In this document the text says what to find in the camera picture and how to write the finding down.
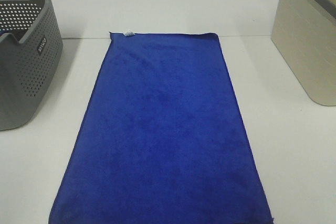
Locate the blue microfibre towel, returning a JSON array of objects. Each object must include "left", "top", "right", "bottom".
[{"left": 48, "top": 33, "right": 274, "bottom": 223}]

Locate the grey perforated plastic basket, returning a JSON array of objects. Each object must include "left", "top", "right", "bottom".
[{"left": 1, "top": 0, "right": 63, "bottom": 131}]

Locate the beige plastic bin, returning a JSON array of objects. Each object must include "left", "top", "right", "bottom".
[{"left": 271, "top": 0, "right": 335, "bottom": 106}]

